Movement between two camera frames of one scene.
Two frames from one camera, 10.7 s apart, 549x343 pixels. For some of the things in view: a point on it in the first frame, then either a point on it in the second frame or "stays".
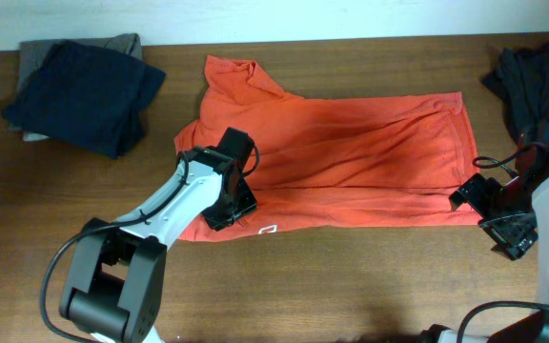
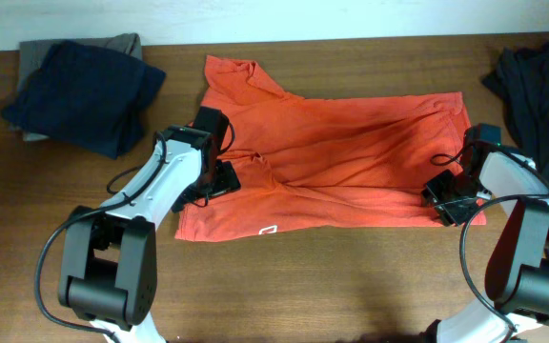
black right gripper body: (507, 214) -> (453, 196)
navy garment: (87, 97) stays
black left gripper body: (233, 205) -> (214, 181)
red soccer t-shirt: (278, 161) stays
